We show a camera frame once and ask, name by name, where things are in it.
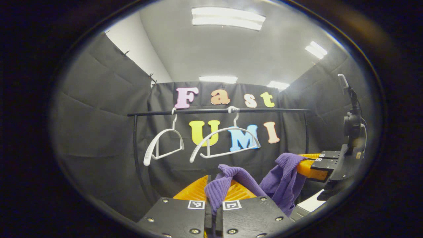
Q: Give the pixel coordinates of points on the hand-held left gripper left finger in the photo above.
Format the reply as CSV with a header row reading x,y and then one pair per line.
x,y
208,221

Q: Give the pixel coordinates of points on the black backdrop cloth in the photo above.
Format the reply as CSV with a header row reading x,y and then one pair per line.
x,y
99,132

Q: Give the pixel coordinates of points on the ceiling light panel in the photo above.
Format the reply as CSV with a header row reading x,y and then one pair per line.
x,y
316,49
218,79
228,18
278,85

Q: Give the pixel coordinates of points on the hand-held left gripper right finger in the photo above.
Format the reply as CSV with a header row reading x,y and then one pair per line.
x,y
219,223

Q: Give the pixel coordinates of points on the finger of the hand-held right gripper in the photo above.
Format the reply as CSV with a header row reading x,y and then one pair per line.
x,y
325,165
328,155

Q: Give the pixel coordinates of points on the white plastic clothes hanger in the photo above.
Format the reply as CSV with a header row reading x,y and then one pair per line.
x,y
147,160
228,153

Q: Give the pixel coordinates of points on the purple knit jacket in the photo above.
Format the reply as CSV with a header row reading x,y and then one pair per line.
x,y
284,185

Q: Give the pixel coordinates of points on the black metal clothes rack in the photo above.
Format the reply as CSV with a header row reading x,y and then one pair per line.
x,y
152,114

